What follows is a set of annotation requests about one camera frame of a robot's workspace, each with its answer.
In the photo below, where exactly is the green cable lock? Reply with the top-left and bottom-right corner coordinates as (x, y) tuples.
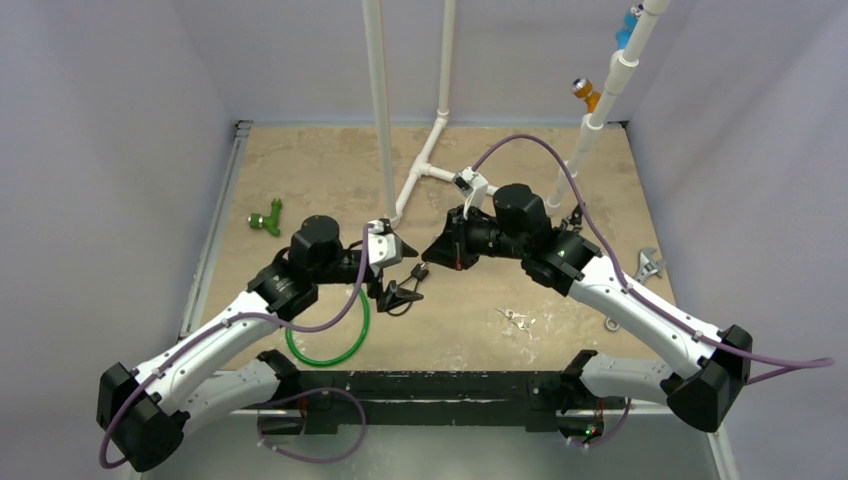
(283, 287), (372, 368)

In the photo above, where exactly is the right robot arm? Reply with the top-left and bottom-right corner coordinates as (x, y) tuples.
(422, 184), (753, 433)

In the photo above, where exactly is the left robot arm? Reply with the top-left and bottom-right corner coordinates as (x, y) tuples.
(96, 215), (421, 472)

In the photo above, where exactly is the green pipe fitting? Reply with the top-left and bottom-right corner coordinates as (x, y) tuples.
(247, 198), (283, 237)

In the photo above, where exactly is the adjustable wrench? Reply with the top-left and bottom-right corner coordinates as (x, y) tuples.
(604, 246), (667, 333)

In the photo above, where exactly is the orange valve fitting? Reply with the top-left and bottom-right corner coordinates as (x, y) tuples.
(571, 77), (602, 113)

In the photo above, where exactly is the blue valve fitting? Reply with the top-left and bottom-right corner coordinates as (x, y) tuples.
(615, 4), (644, 50)

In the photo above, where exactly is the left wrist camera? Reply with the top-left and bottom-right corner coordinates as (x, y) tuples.
(366, 219), (403, 273)

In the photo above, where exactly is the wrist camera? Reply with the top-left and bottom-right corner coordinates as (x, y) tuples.
(366, 219), (403, 273)
(452, 167), (489, 219)

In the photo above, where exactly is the black cable loop lock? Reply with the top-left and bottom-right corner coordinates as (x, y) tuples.
(398, 262), (430, 292)

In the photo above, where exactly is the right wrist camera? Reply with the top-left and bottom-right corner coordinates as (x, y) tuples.
(452, 167), (489, 219)

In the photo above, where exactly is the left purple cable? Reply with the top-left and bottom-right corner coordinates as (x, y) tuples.
(97, 223), (372, 470)

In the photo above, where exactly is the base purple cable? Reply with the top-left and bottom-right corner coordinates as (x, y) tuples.
(256, 387), (368, 465)

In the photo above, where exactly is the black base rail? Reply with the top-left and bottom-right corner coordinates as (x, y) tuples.
(257, 350), (626, 437)

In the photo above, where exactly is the aluminium frame rail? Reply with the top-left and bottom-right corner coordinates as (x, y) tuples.
(177, 120), (254, 341)

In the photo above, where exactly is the white pvc pipe frame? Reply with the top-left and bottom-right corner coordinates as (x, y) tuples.
(362, 1), (684, 222)

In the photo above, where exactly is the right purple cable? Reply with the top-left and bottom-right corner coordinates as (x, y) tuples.
(471, 134), (836, 387)

